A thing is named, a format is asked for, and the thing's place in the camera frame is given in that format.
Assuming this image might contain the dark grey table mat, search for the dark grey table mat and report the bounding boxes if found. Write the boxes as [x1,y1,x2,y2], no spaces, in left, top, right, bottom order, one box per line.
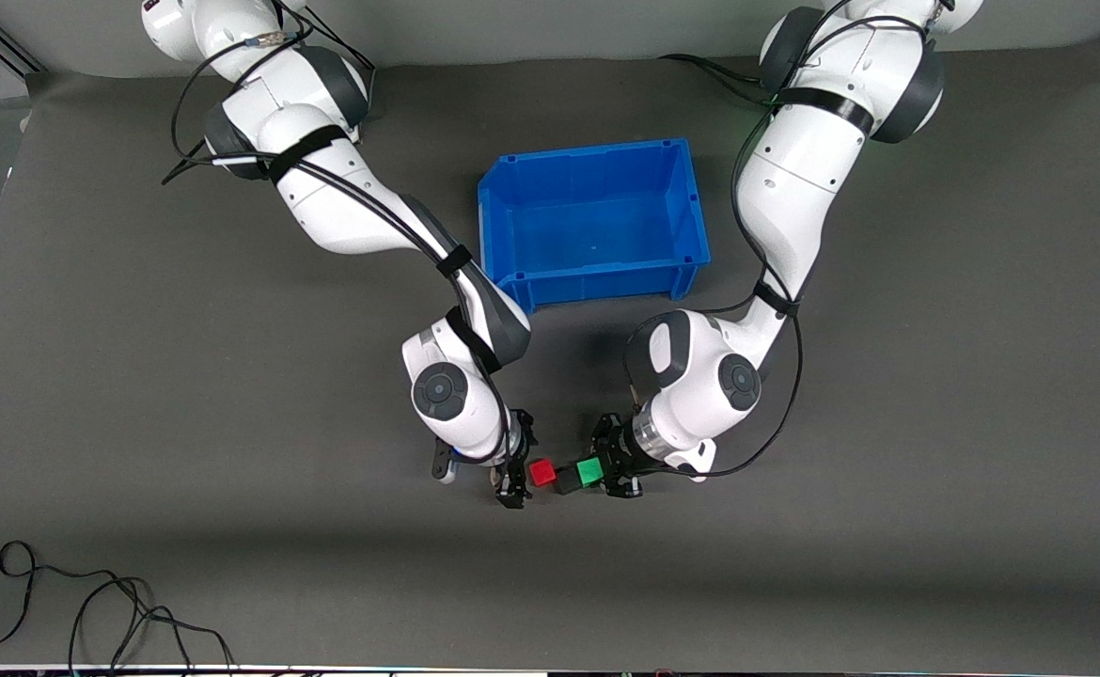
[0,33,1100,670]

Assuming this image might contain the blue plastic storage bin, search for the blue plastic storage bin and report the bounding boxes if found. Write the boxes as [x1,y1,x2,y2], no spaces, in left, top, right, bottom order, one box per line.
[477,138,712,314]

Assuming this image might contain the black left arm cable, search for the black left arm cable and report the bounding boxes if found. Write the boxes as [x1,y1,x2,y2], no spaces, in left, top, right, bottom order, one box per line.
[700,0,946,479]

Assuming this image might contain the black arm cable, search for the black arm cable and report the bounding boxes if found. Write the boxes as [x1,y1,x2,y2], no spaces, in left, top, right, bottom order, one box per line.
[700,0,946,479]
[163,0,515,464]

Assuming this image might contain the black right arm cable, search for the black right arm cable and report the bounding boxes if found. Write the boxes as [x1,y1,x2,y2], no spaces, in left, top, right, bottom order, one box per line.
[163,0,515,464]

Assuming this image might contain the black left base cables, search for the black left base cables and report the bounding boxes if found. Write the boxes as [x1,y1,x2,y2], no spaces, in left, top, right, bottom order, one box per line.
[658,53,778,106]

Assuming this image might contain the black base cables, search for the black base cables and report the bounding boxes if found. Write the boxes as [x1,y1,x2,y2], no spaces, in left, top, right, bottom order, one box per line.
[658,53,778,106]
[304,5,378,74]

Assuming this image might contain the black right base cables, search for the black right base cables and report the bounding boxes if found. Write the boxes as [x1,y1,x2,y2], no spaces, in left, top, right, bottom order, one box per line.
[304,5,378,74]

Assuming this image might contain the thin black floor cable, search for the thin black floor cable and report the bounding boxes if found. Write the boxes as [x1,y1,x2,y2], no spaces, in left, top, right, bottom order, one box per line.
[0,541,236,674]

